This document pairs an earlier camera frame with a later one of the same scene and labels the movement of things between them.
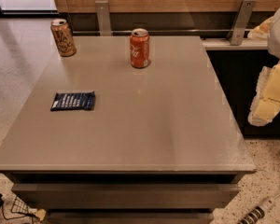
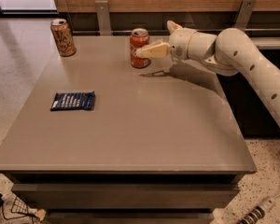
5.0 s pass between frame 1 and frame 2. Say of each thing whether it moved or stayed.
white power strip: stayed
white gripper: moved
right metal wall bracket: stayed
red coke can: stayed
